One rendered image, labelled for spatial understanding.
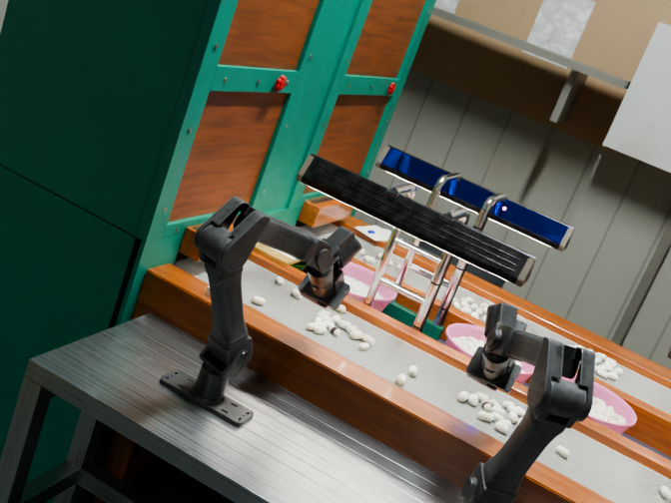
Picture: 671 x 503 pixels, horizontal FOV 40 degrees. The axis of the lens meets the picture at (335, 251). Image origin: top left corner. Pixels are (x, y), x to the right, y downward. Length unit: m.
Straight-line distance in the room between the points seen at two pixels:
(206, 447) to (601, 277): 2.77
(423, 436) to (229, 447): 0.44
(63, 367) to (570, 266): 2.82
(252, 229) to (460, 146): 2.69
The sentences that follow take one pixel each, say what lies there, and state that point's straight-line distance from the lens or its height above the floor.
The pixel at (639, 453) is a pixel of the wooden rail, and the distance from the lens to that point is 2.35.
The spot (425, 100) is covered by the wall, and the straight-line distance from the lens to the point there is 4.34.
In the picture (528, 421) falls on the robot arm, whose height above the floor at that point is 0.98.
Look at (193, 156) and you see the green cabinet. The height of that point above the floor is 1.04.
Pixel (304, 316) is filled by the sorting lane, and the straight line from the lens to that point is 2.31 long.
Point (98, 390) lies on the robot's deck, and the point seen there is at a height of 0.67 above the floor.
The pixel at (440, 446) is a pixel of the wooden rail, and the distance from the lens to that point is 1.99.
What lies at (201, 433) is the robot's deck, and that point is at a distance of 1.81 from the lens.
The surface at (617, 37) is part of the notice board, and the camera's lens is 4.16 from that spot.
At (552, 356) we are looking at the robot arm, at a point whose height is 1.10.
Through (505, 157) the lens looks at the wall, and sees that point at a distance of 4.25.
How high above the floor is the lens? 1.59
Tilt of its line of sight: 17 degrees down
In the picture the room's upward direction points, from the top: 21 degrees clockwise
